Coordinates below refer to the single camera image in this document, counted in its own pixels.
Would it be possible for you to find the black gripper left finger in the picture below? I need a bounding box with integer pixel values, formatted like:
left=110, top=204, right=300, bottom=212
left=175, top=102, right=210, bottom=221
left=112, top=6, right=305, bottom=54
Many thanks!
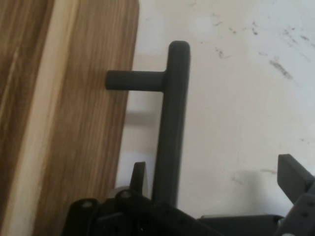
left=61, top=161, right=213, bottom=236

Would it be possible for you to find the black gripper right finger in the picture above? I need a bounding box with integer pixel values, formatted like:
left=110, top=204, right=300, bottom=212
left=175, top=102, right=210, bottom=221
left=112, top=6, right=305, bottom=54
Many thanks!
left=272, top=153, right=315, bottom=236

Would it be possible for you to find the brown wooden drawer cabinet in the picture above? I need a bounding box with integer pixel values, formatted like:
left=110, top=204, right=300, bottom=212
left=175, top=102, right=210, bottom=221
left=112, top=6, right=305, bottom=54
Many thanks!
left=0, top=0, right=57, bottom=218

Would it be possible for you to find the wooden drawer with black handle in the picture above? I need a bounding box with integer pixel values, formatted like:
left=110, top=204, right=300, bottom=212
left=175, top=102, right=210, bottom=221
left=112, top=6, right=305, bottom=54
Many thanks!
left=3, top=0, right=191, bottom=236

